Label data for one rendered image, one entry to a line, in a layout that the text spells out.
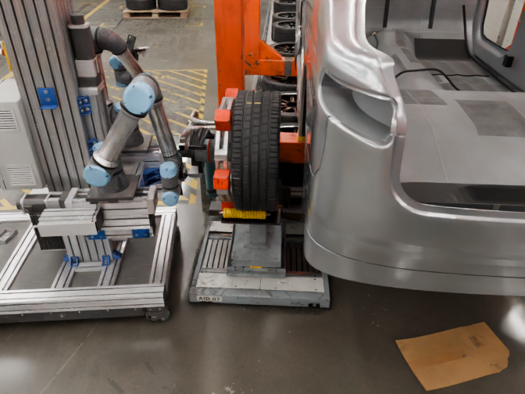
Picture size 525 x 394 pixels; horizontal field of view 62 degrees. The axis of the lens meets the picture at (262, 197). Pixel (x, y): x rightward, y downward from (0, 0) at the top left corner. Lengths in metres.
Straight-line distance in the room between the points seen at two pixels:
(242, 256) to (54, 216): 1.07
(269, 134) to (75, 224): 1.01
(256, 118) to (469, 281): 1.17
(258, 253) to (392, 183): 1.43
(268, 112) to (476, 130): 1.09
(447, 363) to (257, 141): 1.51
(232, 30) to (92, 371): 2.01
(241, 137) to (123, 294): 1.08
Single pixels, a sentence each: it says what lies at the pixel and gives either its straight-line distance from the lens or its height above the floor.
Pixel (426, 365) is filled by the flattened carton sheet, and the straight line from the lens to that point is 2.56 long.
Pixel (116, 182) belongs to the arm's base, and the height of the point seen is 0.87.
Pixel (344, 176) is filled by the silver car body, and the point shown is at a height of 1.26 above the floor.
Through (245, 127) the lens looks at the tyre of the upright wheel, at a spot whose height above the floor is 1.09.
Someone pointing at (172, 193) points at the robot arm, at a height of 0.89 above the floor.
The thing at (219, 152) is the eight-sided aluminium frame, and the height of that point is 0.97.
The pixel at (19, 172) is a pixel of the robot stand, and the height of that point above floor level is 0.87.
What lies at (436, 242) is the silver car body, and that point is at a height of 1.08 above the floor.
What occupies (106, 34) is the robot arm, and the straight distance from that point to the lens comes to 2.50.
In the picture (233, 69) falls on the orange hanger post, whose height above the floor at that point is 1.16.
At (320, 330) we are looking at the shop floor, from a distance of 2.59.
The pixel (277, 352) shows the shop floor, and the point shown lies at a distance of 2.47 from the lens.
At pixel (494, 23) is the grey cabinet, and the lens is 7.89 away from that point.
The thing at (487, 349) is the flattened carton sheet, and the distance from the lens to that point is 2.76.
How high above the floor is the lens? 1.96
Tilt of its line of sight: 33 degrees down
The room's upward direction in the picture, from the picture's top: 1 degrees clockwise
